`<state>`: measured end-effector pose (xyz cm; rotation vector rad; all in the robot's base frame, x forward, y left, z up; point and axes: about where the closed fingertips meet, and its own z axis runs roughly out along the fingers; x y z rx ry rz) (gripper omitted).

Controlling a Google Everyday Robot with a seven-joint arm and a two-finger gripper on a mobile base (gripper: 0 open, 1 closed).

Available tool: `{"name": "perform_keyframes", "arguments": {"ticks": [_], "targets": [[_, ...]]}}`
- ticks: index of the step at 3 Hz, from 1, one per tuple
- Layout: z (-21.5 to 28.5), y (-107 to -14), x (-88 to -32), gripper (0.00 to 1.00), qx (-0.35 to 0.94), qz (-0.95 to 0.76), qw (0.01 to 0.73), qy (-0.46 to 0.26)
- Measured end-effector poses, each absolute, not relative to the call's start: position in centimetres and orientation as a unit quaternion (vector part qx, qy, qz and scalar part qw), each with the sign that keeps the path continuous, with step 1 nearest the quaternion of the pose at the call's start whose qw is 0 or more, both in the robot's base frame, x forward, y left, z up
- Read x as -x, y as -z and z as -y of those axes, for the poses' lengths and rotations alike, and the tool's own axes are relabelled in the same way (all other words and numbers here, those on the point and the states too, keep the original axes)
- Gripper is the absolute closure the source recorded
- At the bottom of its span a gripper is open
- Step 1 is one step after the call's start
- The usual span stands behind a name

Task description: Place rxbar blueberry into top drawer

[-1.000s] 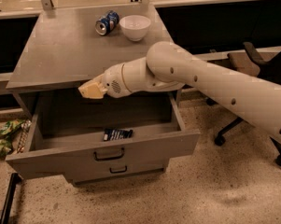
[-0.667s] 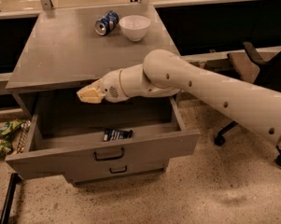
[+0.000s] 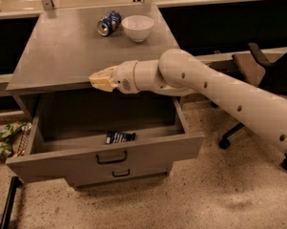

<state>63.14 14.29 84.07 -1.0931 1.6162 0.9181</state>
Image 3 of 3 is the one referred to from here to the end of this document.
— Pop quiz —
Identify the dark blue rxbar wrapper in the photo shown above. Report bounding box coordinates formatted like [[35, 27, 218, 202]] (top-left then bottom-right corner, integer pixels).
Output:
[[105, 131, 136, 144]]

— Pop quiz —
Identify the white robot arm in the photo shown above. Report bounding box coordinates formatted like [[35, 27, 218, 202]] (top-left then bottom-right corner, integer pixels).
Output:
[[89, 49, 287, 155]]

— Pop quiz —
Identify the grey drawer cabinet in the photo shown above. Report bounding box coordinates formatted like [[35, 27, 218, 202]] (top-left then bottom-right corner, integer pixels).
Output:
[[5, 2, 194, 189]]

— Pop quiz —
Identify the open grey top drawer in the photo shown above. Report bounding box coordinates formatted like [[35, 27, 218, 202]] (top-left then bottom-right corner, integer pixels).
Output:
[[7, 89, 204, 187]]

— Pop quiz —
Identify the blue soda can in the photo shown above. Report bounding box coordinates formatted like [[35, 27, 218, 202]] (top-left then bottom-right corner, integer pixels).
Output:
[[97, 10, 122, 36]]

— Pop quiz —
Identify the white bowl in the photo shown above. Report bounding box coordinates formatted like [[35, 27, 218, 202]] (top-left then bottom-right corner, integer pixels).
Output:
[[122, 15, 154, 42]]

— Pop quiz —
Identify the green chip bag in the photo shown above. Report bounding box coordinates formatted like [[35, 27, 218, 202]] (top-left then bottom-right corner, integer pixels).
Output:
[[0, 121, 25, 161]]

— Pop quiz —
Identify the black stand leg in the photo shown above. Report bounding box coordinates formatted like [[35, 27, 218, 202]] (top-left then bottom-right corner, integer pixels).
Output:
[[0, 177, 22, 229]]

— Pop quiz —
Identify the black office chair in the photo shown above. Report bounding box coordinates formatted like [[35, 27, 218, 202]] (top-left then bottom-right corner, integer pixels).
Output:
[[219, 43, 287, 171]]

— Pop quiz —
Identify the black top drawer handle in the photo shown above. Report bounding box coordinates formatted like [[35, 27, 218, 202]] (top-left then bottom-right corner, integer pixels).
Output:
[[95, 151, 128, 165]]

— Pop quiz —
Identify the black drawer handle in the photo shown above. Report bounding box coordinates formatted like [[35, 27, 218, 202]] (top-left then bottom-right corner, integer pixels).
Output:
[[95, 151, 128, 165], [112, 169, 131, 177]]

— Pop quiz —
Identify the black lower drawer handle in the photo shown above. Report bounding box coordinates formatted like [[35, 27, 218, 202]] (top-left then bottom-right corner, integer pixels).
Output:
[[112, 169, 131, 177]]

